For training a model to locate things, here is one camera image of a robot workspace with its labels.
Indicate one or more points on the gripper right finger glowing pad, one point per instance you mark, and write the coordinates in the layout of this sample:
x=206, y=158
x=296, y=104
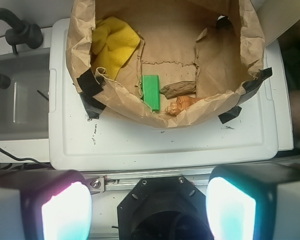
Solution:
x=255, y=201

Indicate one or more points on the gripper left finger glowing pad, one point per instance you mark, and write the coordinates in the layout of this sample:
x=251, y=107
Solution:
x=44, y=205

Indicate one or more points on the brown wood chip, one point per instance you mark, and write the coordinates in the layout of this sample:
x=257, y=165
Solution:
x=178, y=89

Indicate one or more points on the white plastic bin lid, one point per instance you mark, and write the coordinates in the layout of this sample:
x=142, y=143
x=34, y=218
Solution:
x=111, y=144

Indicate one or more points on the grey sink basin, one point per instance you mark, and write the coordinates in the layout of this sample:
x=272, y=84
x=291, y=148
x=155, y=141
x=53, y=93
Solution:
x=24, y=105

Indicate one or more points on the orange spiral seashell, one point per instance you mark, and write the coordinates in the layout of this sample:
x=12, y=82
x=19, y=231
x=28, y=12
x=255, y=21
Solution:
x=180, y=104

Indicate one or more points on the green rectangular block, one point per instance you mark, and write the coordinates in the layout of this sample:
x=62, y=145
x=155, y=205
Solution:
x=150, y=86

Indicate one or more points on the brown paper bag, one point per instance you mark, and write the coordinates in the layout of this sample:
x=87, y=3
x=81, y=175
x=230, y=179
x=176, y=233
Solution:
x=219, y=44

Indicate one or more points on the black faucet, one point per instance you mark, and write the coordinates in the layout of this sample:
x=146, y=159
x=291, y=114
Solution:
x=20, y=31

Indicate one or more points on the yellow cloth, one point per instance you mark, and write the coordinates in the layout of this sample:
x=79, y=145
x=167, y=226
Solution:
x=113, y=43

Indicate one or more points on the aluminium rail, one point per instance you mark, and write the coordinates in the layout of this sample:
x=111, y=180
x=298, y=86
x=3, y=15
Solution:
x=123, y=181

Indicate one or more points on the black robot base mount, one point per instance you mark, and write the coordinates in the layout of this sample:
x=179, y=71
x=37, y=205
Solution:
x=163, y=210

